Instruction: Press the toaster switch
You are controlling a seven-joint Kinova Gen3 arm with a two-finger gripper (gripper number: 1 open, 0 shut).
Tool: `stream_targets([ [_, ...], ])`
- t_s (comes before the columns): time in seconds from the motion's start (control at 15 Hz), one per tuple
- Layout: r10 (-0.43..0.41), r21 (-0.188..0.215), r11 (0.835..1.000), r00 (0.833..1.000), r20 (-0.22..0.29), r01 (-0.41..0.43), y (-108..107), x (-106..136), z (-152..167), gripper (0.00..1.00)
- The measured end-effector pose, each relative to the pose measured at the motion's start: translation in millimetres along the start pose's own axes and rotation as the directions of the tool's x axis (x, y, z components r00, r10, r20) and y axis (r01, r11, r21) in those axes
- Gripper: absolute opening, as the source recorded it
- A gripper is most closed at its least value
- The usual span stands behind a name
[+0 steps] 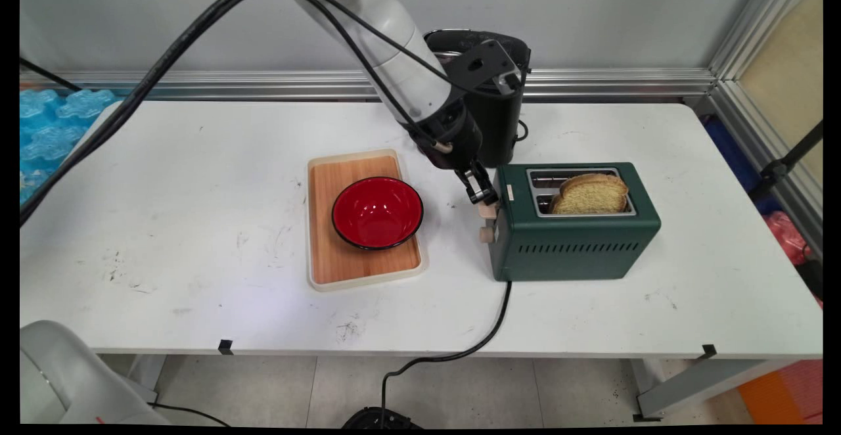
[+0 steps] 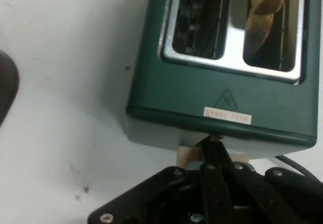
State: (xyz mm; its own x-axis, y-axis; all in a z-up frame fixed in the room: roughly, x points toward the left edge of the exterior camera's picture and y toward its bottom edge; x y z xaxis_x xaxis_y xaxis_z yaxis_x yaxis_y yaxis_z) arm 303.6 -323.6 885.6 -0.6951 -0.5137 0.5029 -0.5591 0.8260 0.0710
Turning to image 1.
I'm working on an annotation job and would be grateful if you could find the aluminium frame rail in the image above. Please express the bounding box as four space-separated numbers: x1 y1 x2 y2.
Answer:
20 67 717 102

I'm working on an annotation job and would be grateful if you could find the blue foam mat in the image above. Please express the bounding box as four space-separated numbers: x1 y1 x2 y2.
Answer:
20 88 122 206

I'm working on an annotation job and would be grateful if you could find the red plastic bag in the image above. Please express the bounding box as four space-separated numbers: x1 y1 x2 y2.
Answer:
762 210 815 267

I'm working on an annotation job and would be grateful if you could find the black toaster power cable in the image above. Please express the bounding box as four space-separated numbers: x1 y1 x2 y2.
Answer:
379 280 513 428

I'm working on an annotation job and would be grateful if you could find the green toaster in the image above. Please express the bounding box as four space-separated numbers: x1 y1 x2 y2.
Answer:
489 162 662 283

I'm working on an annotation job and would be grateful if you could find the black tripod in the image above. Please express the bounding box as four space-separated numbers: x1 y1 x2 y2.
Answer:
749 120 823 200

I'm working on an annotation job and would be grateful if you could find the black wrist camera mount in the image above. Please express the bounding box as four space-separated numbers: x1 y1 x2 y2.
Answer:
449 39 524 96

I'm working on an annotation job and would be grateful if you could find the toasted bread slice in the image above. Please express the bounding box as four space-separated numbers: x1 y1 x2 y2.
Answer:
551 172 630 215

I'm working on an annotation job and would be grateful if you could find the wooden tray with cream rim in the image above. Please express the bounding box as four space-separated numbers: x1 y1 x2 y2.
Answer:
304 149 430 292

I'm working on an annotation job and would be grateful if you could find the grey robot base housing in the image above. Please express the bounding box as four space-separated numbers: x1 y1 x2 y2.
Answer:
20 319 173 426

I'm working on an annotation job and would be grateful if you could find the black floor power socket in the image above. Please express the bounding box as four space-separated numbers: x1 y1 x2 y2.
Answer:
340 406 424 430

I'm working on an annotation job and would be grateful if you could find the orange floor box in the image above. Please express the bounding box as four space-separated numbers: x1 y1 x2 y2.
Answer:
737 359 823 425

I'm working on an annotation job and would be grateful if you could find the grey table leg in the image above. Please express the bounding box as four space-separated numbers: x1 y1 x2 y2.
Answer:
632 358 799 423

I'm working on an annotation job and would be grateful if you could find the black coffee maker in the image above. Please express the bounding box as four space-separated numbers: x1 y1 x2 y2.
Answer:
424 28 532 168

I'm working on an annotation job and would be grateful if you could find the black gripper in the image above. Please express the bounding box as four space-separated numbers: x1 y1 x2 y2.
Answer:
406 97 500 206

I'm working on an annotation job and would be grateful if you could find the red bowl with black rim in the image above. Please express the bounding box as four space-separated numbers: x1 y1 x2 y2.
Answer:
331 176 425 251

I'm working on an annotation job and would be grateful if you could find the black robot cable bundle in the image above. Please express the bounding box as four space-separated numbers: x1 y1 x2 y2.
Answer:
20 0 526 228

